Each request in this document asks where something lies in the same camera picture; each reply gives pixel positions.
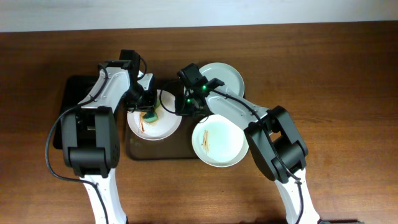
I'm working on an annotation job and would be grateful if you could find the green and yellow sponge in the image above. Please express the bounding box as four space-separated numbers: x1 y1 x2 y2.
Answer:
142 105 159 123

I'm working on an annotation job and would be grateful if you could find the pink plate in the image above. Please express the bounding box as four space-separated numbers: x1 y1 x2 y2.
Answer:
127 90 182 141

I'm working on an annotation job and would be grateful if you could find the pale green plate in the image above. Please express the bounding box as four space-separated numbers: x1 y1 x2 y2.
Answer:
199 62 245 97

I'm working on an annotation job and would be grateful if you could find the white plate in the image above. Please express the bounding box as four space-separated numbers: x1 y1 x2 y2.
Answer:
192 114 249 167

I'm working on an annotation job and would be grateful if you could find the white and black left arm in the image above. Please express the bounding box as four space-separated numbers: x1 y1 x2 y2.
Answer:
60 58 157 223

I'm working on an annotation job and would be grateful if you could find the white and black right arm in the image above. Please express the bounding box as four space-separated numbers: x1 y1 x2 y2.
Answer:
175 84 321 223

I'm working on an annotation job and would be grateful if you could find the large brown tray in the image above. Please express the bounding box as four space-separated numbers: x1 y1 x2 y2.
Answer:
124 79 246 161

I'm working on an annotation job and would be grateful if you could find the small black tray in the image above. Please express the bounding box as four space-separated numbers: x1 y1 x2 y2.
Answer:
52 75 98 150

